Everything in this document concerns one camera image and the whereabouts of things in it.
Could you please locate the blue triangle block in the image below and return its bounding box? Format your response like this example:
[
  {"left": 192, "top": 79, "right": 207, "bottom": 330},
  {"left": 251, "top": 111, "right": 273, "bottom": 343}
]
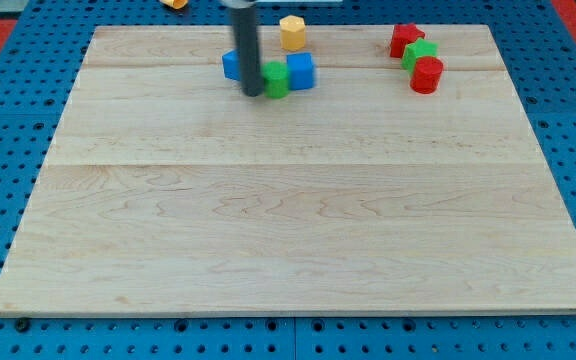
[{"left": 222, "top": 49, "right": 240, "bottom": 81}]

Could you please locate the blue cube block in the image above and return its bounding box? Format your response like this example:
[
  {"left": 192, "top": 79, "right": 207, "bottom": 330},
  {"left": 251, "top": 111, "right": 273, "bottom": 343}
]
[{"left": 286, "top": 52, "right": 315, "bottom": 91}]

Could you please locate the light wooden board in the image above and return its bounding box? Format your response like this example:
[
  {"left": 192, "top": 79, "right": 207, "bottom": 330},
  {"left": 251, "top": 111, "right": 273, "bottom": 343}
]
[{"left": 0, "top": 25, "right": 576, "bottom": 318}]

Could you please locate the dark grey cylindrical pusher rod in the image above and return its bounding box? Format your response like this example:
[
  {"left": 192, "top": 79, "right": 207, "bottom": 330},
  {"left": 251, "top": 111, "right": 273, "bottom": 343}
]
[{"left": 228, "top": 0, "right": 264, "bottom": 97}]

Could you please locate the red star block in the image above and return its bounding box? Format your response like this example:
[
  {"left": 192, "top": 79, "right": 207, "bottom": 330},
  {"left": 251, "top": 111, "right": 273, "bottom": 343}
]
[{"left": 390, "top": 23, "right": 425, "bottom": 58}]

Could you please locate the yellow hexagon block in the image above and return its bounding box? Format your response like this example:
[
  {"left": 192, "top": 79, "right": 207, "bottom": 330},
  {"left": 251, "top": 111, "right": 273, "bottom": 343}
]
[{"left": 279, "top": 15, "right": 306, "bottom": 51}]

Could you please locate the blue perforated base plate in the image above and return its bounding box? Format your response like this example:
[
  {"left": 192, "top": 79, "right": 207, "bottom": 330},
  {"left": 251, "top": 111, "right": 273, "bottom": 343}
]
[{"left": 0, "top": 1, "right": 576, "bottom": 359}]

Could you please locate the red cylinder block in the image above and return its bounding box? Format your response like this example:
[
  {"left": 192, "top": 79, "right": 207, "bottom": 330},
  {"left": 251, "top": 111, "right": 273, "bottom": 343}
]
[{"left": 410, "top": 56, "right": 444, "bottom": 94}]

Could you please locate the green cylinder block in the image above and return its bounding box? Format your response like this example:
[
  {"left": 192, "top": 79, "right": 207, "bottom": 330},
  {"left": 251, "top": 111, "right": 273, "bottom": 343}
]
[{"left": 262, "top": 61, "right": 289, "bottom": 99}]

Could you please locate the yellow block at edge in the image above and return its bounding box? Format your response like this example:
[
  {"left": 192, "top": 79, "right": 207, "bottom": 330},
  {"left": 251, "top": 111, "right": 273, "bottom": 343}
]
[{"left": 160, "top": 0, "right": 188, "bottom": 10}]

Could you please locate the green star block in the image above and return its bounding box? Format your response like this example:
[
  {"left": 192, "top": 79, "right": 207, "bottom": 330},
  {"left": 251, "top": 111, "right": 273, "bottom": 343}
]
[{"left": 402, "top": 38, "right": 438, "bottom": 74}]

